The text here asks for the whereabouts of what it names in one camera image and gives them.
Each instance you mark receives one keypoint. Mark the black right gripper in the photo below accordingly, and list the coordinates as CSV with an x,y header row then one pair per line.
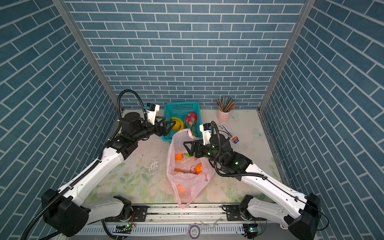
x,y
199,144

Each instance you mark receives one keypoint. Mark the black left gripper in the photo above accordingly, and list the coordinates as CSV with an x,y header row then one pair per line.
x,y
163,131

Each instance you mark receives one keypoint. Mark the orange fruit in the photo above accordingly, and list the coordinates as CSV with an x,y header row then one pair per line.
x,y
198,169
179,157

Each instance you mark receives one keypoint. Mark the pink plastic bag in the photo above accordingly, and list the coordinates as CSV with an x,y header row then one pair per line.
x,y
186,184

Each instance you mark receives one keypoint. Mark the red dragon fruit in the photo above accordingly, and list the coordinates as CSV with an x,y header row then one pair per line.
x,y
190,120

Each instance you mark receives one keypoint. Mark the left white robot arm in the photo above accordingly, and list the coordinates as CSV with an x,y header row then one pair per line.
x,y
65,209

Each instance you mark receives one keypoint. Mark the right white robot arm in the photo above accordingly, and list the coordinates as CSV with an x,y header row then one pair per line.
x,y
297,212

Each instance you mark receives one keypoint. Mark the orange fruit in bag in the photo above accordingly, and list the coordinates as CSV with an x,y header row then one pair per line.
x,y
179,157

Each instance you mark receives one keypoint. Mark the yellow banana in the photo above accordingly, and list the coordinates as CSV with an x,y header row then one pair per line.
x,y
179,125

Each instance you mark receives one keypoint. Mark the teal plastic basket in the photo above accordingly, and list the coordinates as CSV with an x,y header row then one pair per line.
x,y
181,109

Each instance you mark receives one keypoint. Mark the pink metal pencil bucket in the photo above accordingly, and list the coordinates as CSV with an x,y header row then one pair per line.
x,y
223,116

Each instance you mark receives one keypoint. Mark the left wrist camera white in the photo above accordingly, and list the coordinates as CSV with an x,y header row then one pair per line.
x,y
151,112

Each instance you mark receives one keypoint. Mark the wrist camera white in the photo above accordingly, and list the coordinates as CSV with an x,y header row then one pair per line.
x,y
206,132
151,112

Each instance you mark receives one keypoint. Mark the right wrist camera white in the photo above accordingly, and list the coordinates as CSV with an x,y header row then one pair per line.
x,y
206,132

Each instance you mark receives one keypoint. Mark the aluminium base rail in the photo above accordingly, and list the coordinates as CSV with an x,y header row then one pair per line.
x,y
196,220

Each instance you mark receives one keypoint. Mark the left corner aluminium post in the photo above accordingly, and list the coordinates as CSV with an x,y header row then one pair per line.
x,y
84,46

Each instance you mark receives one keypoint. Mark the corner aluminium post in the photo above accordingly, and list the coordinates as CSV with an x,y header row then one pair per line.
x,y
84,46
305,11

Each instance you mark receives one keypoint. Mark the right corner aluminium post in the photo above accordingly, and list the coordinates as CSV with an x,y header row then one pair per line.
x,y
305,11

